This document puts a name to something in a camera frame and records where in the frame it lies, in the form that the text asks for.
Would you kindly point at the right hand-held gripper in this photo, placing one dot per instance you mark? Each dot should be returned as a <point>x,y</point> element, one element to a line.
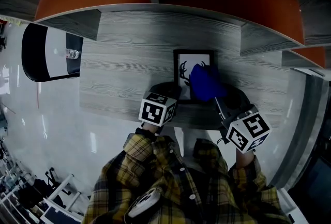
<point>248,132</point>

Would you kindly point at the framed deer antler picture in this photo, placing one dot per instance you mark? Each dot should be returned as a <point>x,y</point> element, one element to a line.
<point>184,58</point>

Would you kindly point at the black folding stand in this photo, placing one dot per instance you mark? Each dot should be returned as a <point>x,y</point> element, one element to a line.
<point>51,177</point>

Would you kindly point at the black folding chair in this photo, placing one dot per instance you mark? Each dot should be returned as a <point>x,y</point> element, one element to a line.
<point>32,52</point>

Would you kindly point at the clear plastic water bottle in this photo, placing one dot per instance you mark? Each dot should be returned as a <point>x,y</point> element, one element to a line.
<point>72,53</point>

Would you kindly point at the blue fluffy cloth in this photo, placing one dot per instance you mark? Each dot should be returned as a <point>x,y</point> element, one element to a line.
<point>207,83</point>

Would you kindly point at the person's right forearm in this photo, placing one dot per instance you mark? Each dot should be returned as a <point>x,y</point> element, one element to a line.
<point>247,168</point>

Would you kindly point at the white shelf unit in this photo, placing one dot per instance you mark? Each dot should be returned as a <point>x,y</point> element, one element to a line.
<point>289,205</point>

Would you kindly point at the white hanging controller device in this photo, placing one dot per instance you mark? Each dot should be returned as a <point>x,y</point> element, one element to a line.
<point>143,203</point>

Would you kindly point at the person's left forearm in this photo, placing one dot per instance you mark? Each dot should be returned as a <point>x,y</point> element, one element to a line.
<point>141,145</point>

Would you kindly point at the person's yellow plaid shirt body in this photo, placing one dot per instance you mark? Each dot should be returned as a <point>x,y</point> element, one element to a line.
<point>165,181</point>

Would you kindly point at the grey wooden desk with shelves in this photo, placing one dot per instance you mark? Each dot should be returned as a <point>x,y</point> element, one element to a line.
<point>124,62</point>

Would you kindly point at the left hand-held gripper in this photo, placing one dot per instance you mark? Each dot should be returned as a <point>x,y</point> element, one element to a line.
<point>152,111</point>

